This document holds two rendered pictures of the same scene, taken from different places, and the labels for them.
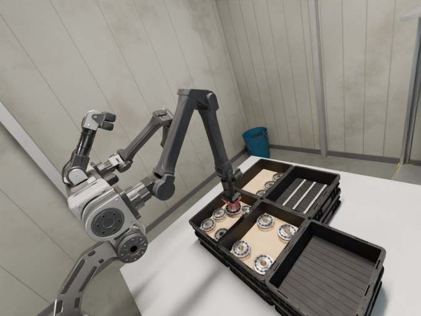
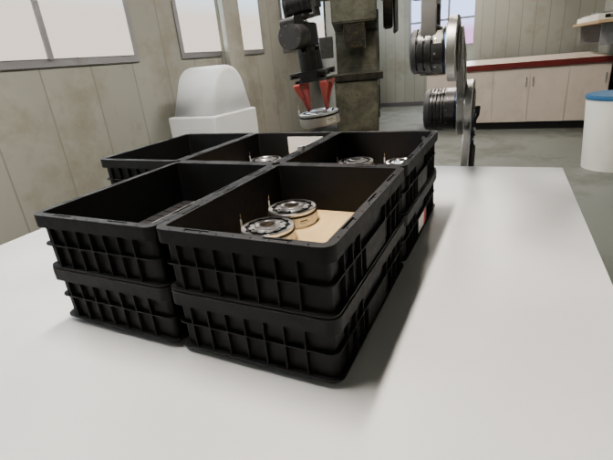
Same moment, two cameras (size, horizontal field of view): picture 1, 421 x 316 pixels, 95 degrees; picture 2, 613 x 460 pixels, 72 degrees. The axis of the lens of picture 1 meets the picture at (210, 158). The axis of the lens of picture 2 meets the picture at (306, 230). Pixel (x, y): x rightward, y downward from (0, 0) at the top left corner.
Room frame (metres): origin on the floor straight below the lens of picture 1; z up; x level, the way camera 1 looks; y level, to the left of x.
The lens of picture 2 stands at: (1.79, -0.67, 1.15)
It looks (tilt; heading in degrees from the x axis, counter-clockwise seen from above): 22 degrees down; 148
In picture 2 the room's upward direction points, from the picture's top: 6 degrees counter-clockwise
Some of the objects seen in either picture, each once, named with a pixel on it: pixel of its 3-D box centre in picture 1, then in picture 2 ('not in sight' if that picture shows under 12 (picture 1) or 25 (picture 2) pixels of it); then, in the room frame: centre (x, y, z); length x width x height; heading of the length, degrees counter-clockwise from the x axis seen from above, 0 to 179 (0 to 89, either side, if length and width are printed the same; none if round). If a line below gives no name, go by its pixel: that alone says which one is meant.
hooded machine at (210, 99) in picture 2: not in sight; (216, 135); (-1.85, 0.73, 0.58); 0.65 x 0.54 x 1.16; 123
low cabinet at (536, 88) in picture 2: not in sight; (508, 90); (-2.07, 5.49, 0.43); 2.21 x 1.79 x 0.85; 33
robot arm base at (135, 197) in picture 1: (136, 196); not in sight; (0.60, 0.29, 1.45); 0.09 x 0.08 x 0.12; 33
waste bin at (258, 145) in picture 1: (258, 144); not in sight; (2.92, -0.84, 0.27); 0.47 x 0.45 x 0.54; 33
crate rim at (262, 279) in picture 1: (262, 232); (264, 149); (0.71, -0.11, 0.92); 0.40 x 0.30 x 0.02; 121
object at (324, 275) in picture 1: (324, 274); (186, 164); (0.45, -0.27, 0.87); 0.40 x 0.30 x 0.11; 121
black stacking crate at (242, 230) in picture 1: (264, 239); (266, 166); (0.71, -0.11, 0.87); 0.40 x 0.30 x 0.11; 121
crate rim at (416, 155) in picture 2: (223, 211); (365, 150); (0.96, 0.04, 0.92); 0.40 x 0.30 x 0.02; 121
